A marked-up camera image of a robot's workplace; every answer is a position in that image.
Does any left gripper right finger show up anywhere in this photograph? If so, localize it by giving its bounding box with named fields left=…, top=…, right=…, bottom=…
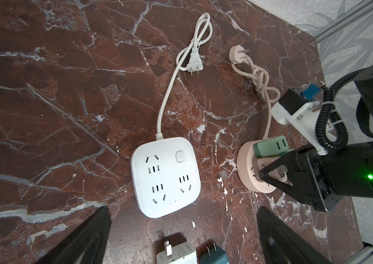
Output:
left=256, top=207, right=330, bottom=264

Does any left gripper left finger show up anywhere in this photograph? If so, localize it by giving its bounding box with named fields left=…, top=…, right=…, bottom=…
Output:
left=37, top=206, right=111, bottom=264

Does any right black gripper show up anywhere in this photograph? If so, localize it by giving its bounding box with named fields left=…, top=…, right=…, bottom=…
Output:
left=259, top=145, right=343, bottom=212

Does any green plug adapter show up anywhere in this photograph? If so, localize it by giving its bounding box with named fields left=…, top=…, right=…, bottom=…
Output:
left=252, top=136, right=290, bottom=158

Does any pink plug adapter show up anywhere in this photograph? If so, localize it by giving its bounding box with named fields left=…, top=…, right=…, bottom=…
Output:
left=255, top=156, right=289, bottom=183

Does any teal plug adapter black cord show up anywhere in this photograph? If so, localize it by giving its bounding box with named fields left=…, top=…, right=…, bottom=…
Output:
left=199, top=242, right=229, bottom=264

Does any white square plug adapter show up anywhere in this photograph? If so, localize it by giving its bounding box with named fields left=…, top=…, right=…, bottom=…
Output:
left=156, top=241, right=198, bottom=264

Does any pink round power strip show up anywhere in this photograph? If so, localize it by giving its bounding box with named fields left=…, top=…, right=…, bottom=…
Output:
left=237, top=140, right=279, bottom=194

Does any white square power strip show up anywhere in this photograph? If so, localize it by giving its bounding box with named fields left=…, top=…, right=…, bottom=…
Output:
left=130, top=133, right=201, bottom=218

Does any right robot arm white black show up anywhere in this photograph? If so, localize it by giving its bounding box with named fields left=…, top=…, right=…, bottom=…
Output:
left=253, top=66, right=373, bottom=212

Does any pink power strip cable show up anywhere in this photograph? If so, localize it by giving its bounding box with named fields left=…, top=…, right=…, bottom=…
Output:
left=228, top=44, right=281, bottom=141

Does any white power strip cable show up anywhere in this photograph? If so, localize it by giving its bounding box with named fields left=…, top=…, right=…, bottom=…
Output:
left=155, top=12, right=214, bottom=141

